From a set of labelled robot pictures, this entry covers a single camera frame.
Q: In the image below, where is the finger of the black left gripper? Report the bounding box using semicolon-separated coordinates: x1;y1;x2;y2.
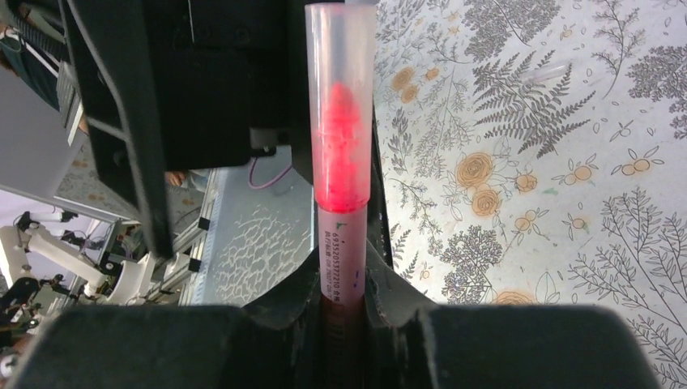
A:
60;1;312;258

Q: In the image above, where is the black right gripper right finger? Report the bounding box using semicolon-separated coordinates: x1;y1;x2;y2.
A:
365;247;659;388

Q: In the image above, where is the floral patterned mat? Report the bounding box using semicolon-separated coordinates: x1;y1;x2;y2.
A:
374;1;686;388

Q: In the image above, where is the pink pen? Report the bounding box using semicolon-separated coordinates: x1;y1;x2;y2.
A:
318;207;367;388

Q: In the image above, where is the clear pen cap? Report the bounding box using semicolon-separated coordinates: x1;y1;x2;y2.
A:
521;62;570;84

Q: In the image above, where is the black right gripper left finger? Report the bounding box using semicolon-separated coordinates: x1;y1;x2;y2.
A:
8;254;322;388

